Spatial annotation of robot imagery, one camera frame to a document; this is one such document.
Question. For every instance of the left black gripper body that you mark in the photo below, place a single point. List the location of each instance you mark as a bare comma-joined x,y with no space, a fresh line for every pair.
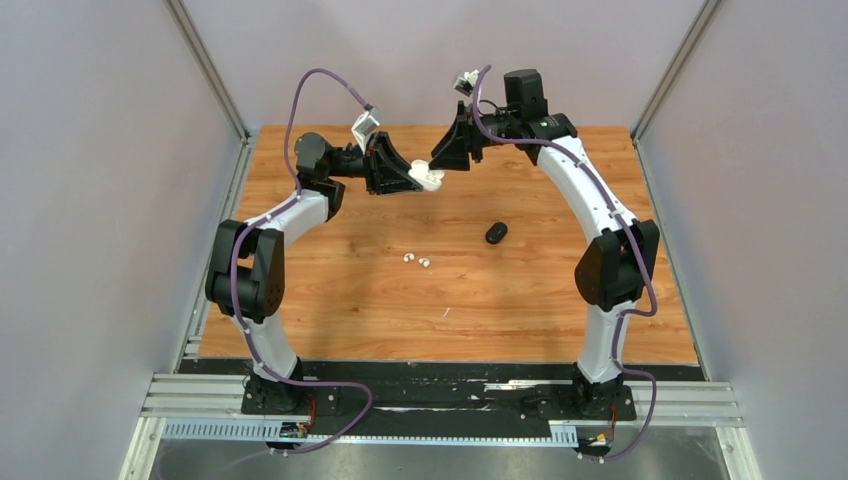
375,174

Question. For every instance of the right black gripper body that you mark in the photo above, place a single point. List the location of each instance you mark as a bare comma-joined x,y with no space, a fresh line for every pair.
472,136

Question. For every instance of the white charging case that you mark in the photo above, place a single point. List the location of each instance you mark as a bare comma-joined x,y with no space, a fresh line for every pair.
430,180

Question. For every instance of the black charging case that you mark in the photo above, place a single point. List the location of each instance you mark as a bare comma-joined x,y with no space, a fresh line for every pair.
496,233

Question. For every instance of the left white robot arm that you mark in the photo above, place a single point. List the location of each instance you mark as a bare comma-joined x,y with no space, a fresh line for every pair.
246,273

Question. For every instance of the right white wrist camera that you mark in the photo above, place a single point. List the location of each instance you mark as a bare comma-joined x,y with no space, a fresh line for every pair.
465,82

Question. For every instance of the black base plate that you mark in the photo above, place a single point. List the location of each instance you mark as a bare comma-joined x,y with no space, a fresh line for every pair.
437,399

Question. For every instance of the aluminium frame rail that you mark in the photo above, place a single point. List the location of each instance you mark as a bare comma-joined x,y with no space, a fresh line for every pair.
193,406

